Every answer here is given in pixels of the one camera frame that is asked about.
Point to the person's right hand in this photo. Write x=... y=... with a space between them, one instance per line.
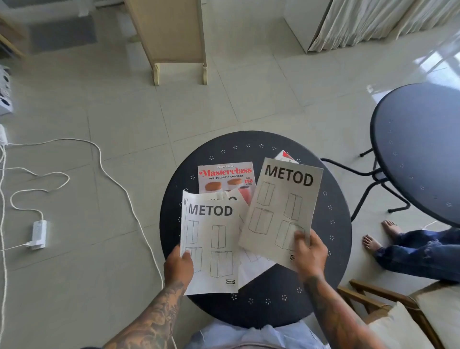
x=313 y=259

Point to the person's left hand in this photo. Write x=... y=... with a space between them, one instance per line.
x=176 y=268

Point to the person's right thumb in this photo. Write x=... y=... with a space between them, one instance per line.
x=300 y=239

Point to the person's left thumb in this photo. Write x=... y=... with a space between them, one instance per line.
x=187 y=256

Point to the white assembly manual booklet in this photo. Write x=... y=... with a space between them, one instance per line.
x=212 y=244

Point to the grey assembly manual booklet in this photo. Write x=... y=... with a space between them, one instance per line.
x=280 y=205

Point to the person's right forearm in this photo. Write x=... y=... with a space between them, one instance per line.
x=332 y=312

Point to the person's left forearm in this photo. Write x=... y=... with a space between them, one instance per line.
x=154 y=316

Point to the white paper leaflet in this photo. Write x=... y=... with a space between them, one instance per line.
x=253 y=266

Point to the small red white card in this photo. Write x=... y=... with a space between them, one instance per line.
x=286 y=157

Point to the small round black table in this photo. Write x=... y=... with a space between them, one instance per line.
x=187 y=172

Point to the red cookbook magazine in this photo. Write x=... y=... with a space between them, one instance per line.
x=226 y=179

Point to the wooden armchair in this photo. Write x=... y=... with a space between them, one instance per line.
x=373 y=298

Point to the person's light grey shorts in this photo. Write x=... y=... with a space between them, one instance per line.
x=251 y=336

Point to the beige chair cushion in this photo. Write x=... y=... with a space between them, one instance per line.
x=399 y=330

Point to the large round black table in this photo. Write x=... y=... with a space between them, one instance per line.
x=420 y=151

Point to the white power strip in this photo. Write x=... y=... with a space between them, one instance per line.
x=38 y=233

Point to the white cabinet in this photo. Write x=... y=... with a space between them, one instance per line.
x=302 y=18

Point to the wooden folding board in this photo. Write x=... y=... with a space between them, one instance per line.
x=169 y=28

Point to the white curtain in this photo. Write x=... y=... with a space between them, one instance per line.
x=381 y=21

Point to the white box black print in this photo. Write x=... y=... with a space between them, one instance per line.
x=5 y=90

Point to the grey floor mat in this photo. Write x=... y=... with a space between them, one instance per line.
x=63 y=34

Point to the wooden shelf unit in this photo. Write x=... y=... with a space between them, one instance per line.
x=10 y=36

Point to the white wall adapter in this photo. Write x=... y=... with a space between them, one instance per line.
x=3 y=133

